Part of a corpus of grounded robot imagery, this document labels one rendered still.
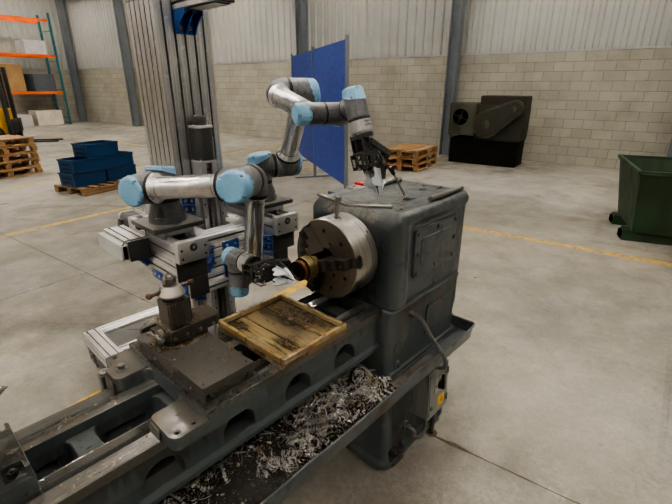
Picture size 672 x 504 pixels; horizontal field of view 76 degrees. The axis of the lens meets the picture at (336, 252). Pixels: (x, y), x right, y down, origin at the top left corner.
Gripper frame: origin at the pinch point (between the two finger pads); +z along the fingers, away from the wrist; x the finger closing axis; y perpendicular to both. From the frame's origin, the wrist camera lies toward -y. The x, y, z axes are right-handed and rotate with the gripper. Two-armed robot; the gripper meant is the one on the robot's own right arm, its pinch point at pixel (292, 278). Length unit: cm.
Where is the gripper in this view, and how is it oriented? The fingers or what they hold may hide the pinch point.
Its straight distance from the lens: 148.8
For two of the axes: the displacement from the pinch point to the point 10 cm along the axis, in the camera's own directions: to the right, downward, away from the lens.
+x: 0.0, -9.3, -3.6
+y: -6.7, 2.7, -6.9
